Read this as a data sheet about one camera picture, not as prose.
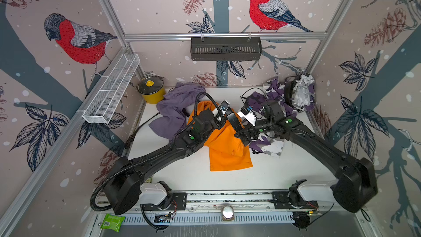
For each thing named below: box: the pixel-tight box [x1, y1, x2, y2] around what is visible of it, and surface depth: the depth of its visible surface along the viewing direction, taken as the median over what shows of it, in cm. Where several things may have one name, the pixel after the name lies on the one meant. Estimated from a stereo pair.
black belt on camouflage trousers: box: [285, 74, 301, 109], surface depth 103 cm
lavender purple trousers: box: [148, 81, 207, 140], surface depth 103 cm
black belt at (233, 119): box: [224, 106, 243, 132], surface depth 76 cm
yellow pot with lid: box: [137, 75, 166, 105], surface depth 109 cm
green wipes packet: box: [99, 213, 125, 233], surface depth 70 cm
